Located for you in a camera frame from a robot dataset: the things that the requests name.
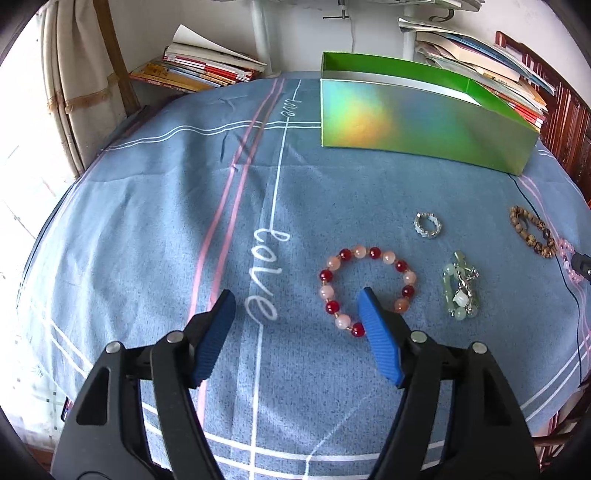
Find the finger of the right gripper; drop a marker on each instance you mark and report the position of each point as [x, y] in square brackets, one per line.
[581, 265]

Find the stack of books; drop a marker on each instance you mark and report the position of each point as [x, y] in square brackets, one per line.
[493, 67]
[191, 63]

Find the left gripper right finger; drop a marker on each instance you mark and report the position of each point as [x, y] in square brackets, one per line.
[458, 417]

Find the right stack of books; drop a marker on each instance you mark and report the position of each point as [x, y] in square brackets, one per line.
[493, 67]

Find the green holographic box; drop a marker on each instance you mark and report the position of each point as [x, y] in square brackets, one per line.
[389, 104]

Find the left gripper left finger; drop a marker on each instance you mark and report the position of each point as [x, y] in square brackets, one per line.
[104, 435]

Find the blue striped bed sheet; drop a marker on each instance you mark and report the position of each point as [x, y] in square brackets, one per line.
[232, 189]

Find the left stack of books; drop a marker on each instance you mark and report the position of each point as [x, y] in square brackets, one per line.
[191, 63]

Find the white desk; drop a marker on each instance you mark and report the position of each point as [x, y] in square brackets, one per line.
[291, 36]

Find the beige curtain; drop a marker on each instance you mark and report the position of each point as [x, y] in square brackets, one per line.
[88, 90]

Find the dark red wooden headboard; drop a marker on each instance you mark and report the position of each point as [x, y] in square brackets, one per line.
[566, 131]

